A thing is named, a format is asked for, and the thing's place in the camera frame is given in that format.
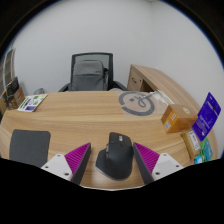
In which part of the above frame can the wooden shelf unit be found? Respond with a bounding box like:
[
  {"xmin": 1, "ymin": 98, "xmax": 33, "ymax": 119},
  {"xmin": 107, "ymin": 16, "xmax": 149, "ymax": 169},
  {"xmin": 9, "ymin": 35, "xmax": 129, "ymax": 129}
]
[{"xmin": 0, "ymin": 48, "xmax": 17, "ymax": 98}]

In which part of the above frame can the wooden side desk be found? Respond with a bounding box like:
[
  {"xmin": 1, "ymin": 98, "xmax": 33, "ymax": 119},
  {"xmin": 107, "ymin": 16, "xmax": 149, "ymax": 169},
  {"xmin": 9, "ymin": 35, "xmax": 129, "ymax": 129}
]
[{"xmin": 126, "ymin": 64, "xmax": 198, "ymax": 108}]

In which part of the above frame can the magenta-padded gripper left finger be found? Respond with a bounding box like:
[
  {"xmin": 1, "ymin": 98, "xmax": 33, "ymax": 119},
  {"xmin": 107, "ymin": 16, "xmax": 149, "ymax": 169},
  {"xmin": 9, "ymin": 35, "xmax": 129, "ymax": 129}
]
[{"xmin": 40, "ymin": 142, "xmax": 93, "ymax": 186}]

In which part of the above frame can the teal packet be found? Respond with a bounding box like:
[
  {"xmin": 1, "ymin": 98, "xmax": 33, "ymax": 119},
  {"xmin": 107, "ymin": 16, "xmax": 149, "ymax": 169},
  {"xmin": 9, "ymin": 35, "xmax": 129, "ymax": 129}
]
[{"xmin": 199, "ymin": 137, "xmax": 214, "ymax": 163}]

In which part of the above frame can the purple card package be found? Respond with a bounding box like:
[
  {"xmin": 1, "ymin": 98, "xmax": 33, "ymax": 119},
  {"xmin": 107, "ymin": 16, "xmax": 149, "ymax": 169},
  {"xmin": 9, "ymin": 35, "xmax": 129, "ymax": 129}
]
[{"xmin": 191, "ymin": 92, "xmax": 222, "ymax": 142}]

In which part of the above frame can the grey backpack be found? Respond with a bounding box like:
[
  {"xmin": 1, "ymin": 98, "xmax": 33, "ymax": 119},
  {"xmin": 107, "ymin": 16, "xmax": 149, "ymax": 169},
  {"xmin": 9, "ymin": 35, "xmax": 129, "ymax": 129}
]
[{"xmin": 70, "ymin": 59, "xmax": 110, "ymax": 92}]

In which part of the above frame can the dark grey mouse pad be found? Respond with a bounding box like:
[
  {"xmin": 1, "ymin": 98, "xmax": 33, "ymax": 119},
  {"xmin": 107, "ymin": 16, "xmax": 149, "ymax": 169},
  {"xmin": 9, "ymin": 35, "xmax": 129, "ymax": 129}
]
[{"xmin": 8, "ymin": 129, "xmax": 52, "ymax": 168}]

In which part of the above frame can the dark grey computer mouse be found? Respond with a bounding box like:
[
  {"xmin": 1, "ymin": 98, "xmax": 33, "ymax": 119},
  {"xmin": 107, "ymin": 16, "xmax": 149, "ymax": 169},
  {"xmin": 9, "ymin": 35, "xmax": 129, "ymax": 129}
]
[{"xmin": 95, "ymin": 131, "xmax": 135, "ymax": 181}]

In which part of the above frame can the small brown labelled box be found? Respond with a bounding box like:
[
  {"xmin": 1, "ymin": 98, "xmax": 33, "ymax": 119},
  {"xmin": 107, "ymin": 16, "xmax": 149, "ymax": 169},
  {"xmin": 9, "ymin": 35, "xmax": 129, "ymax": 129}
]
[{"xmin": 181, "ymin": 129, "xmax": 202, "ymax": 161}]

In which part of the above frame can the orange-brown cardboard box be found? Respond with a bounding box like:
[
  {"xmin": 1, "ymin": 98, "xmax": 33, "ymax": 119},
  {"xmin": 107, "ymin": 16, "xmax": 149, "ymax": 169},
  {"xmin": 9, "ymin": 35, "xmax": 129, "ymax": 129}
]
[{"xmin": 160, "ymin": 103, "xmax": 199, "ymax": 135}]

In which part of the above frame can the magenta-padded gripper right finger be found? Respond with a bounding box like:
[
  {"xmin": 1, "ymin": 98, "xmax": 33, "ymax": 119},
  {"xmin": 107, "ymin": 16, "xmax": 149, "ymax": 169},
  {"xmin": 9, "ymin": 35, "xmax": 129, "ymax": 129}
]
[{"xmin": 132, "ymin": 142, "xmax": 184, "ymax": 186}]

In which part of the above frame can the wide black box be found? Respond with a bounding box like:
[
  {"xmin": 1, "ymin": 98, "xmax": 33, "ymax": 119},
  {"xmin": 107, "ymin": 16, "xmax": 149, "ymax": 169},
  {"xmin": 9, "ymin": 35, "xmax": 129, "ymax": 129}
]
[{"xmin": 4, "ymin": 76, "xmax": 20, "ymax": 96}]

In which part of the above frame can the white sticker sheet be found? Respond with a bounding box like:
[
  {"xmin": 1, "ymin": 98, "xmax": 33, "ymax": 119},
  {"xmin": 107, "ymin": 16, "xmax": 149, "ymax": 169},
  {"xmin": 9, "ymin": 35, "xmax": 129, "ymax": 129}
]
[{"xmin": 17, "ymin": 93, "xmax": 49, "ymax": 113}]

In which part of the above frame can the black mesh office chair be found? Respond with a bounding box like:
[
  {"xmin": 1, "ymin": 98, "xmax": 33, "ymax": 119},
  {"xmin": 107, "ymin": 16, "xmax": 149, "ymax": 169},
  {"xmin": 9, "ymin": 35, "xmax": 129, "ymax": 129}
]
[{"xmin": 58, "ymin": 52, "xmax": 128, "ymax": 93}]

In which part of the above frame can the dark printed box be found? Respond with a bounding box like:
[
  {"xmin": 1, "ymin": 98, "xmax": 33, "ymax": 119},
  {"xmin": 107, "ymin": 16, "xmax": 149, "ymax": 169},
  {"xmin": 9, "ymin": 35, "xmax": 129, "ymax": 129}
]
[{"xmin": 1, "ymin": 91, "xmax": 11, "ymax": 110}]

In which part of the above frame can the blue packet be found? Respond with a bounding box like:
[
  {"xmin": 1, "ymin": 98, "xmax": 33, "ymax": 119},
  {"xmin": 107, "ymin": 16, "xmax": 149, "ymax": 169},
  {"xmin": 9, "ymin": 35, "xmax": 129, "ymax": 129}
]
[{"xmin": 194, "ymin": 153, "xmax": 205, "ymax": 165}]

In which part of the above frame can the grey waste bin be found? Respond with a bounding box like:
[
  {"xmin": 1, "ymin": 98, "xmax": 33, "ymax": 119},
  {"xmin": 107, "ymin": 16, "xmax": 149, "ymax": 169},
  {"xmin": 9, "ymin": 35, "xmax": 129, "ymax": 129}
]
[{"xmin": 33, "ymin": 87, "xmax": 48, "ymax": 96}]

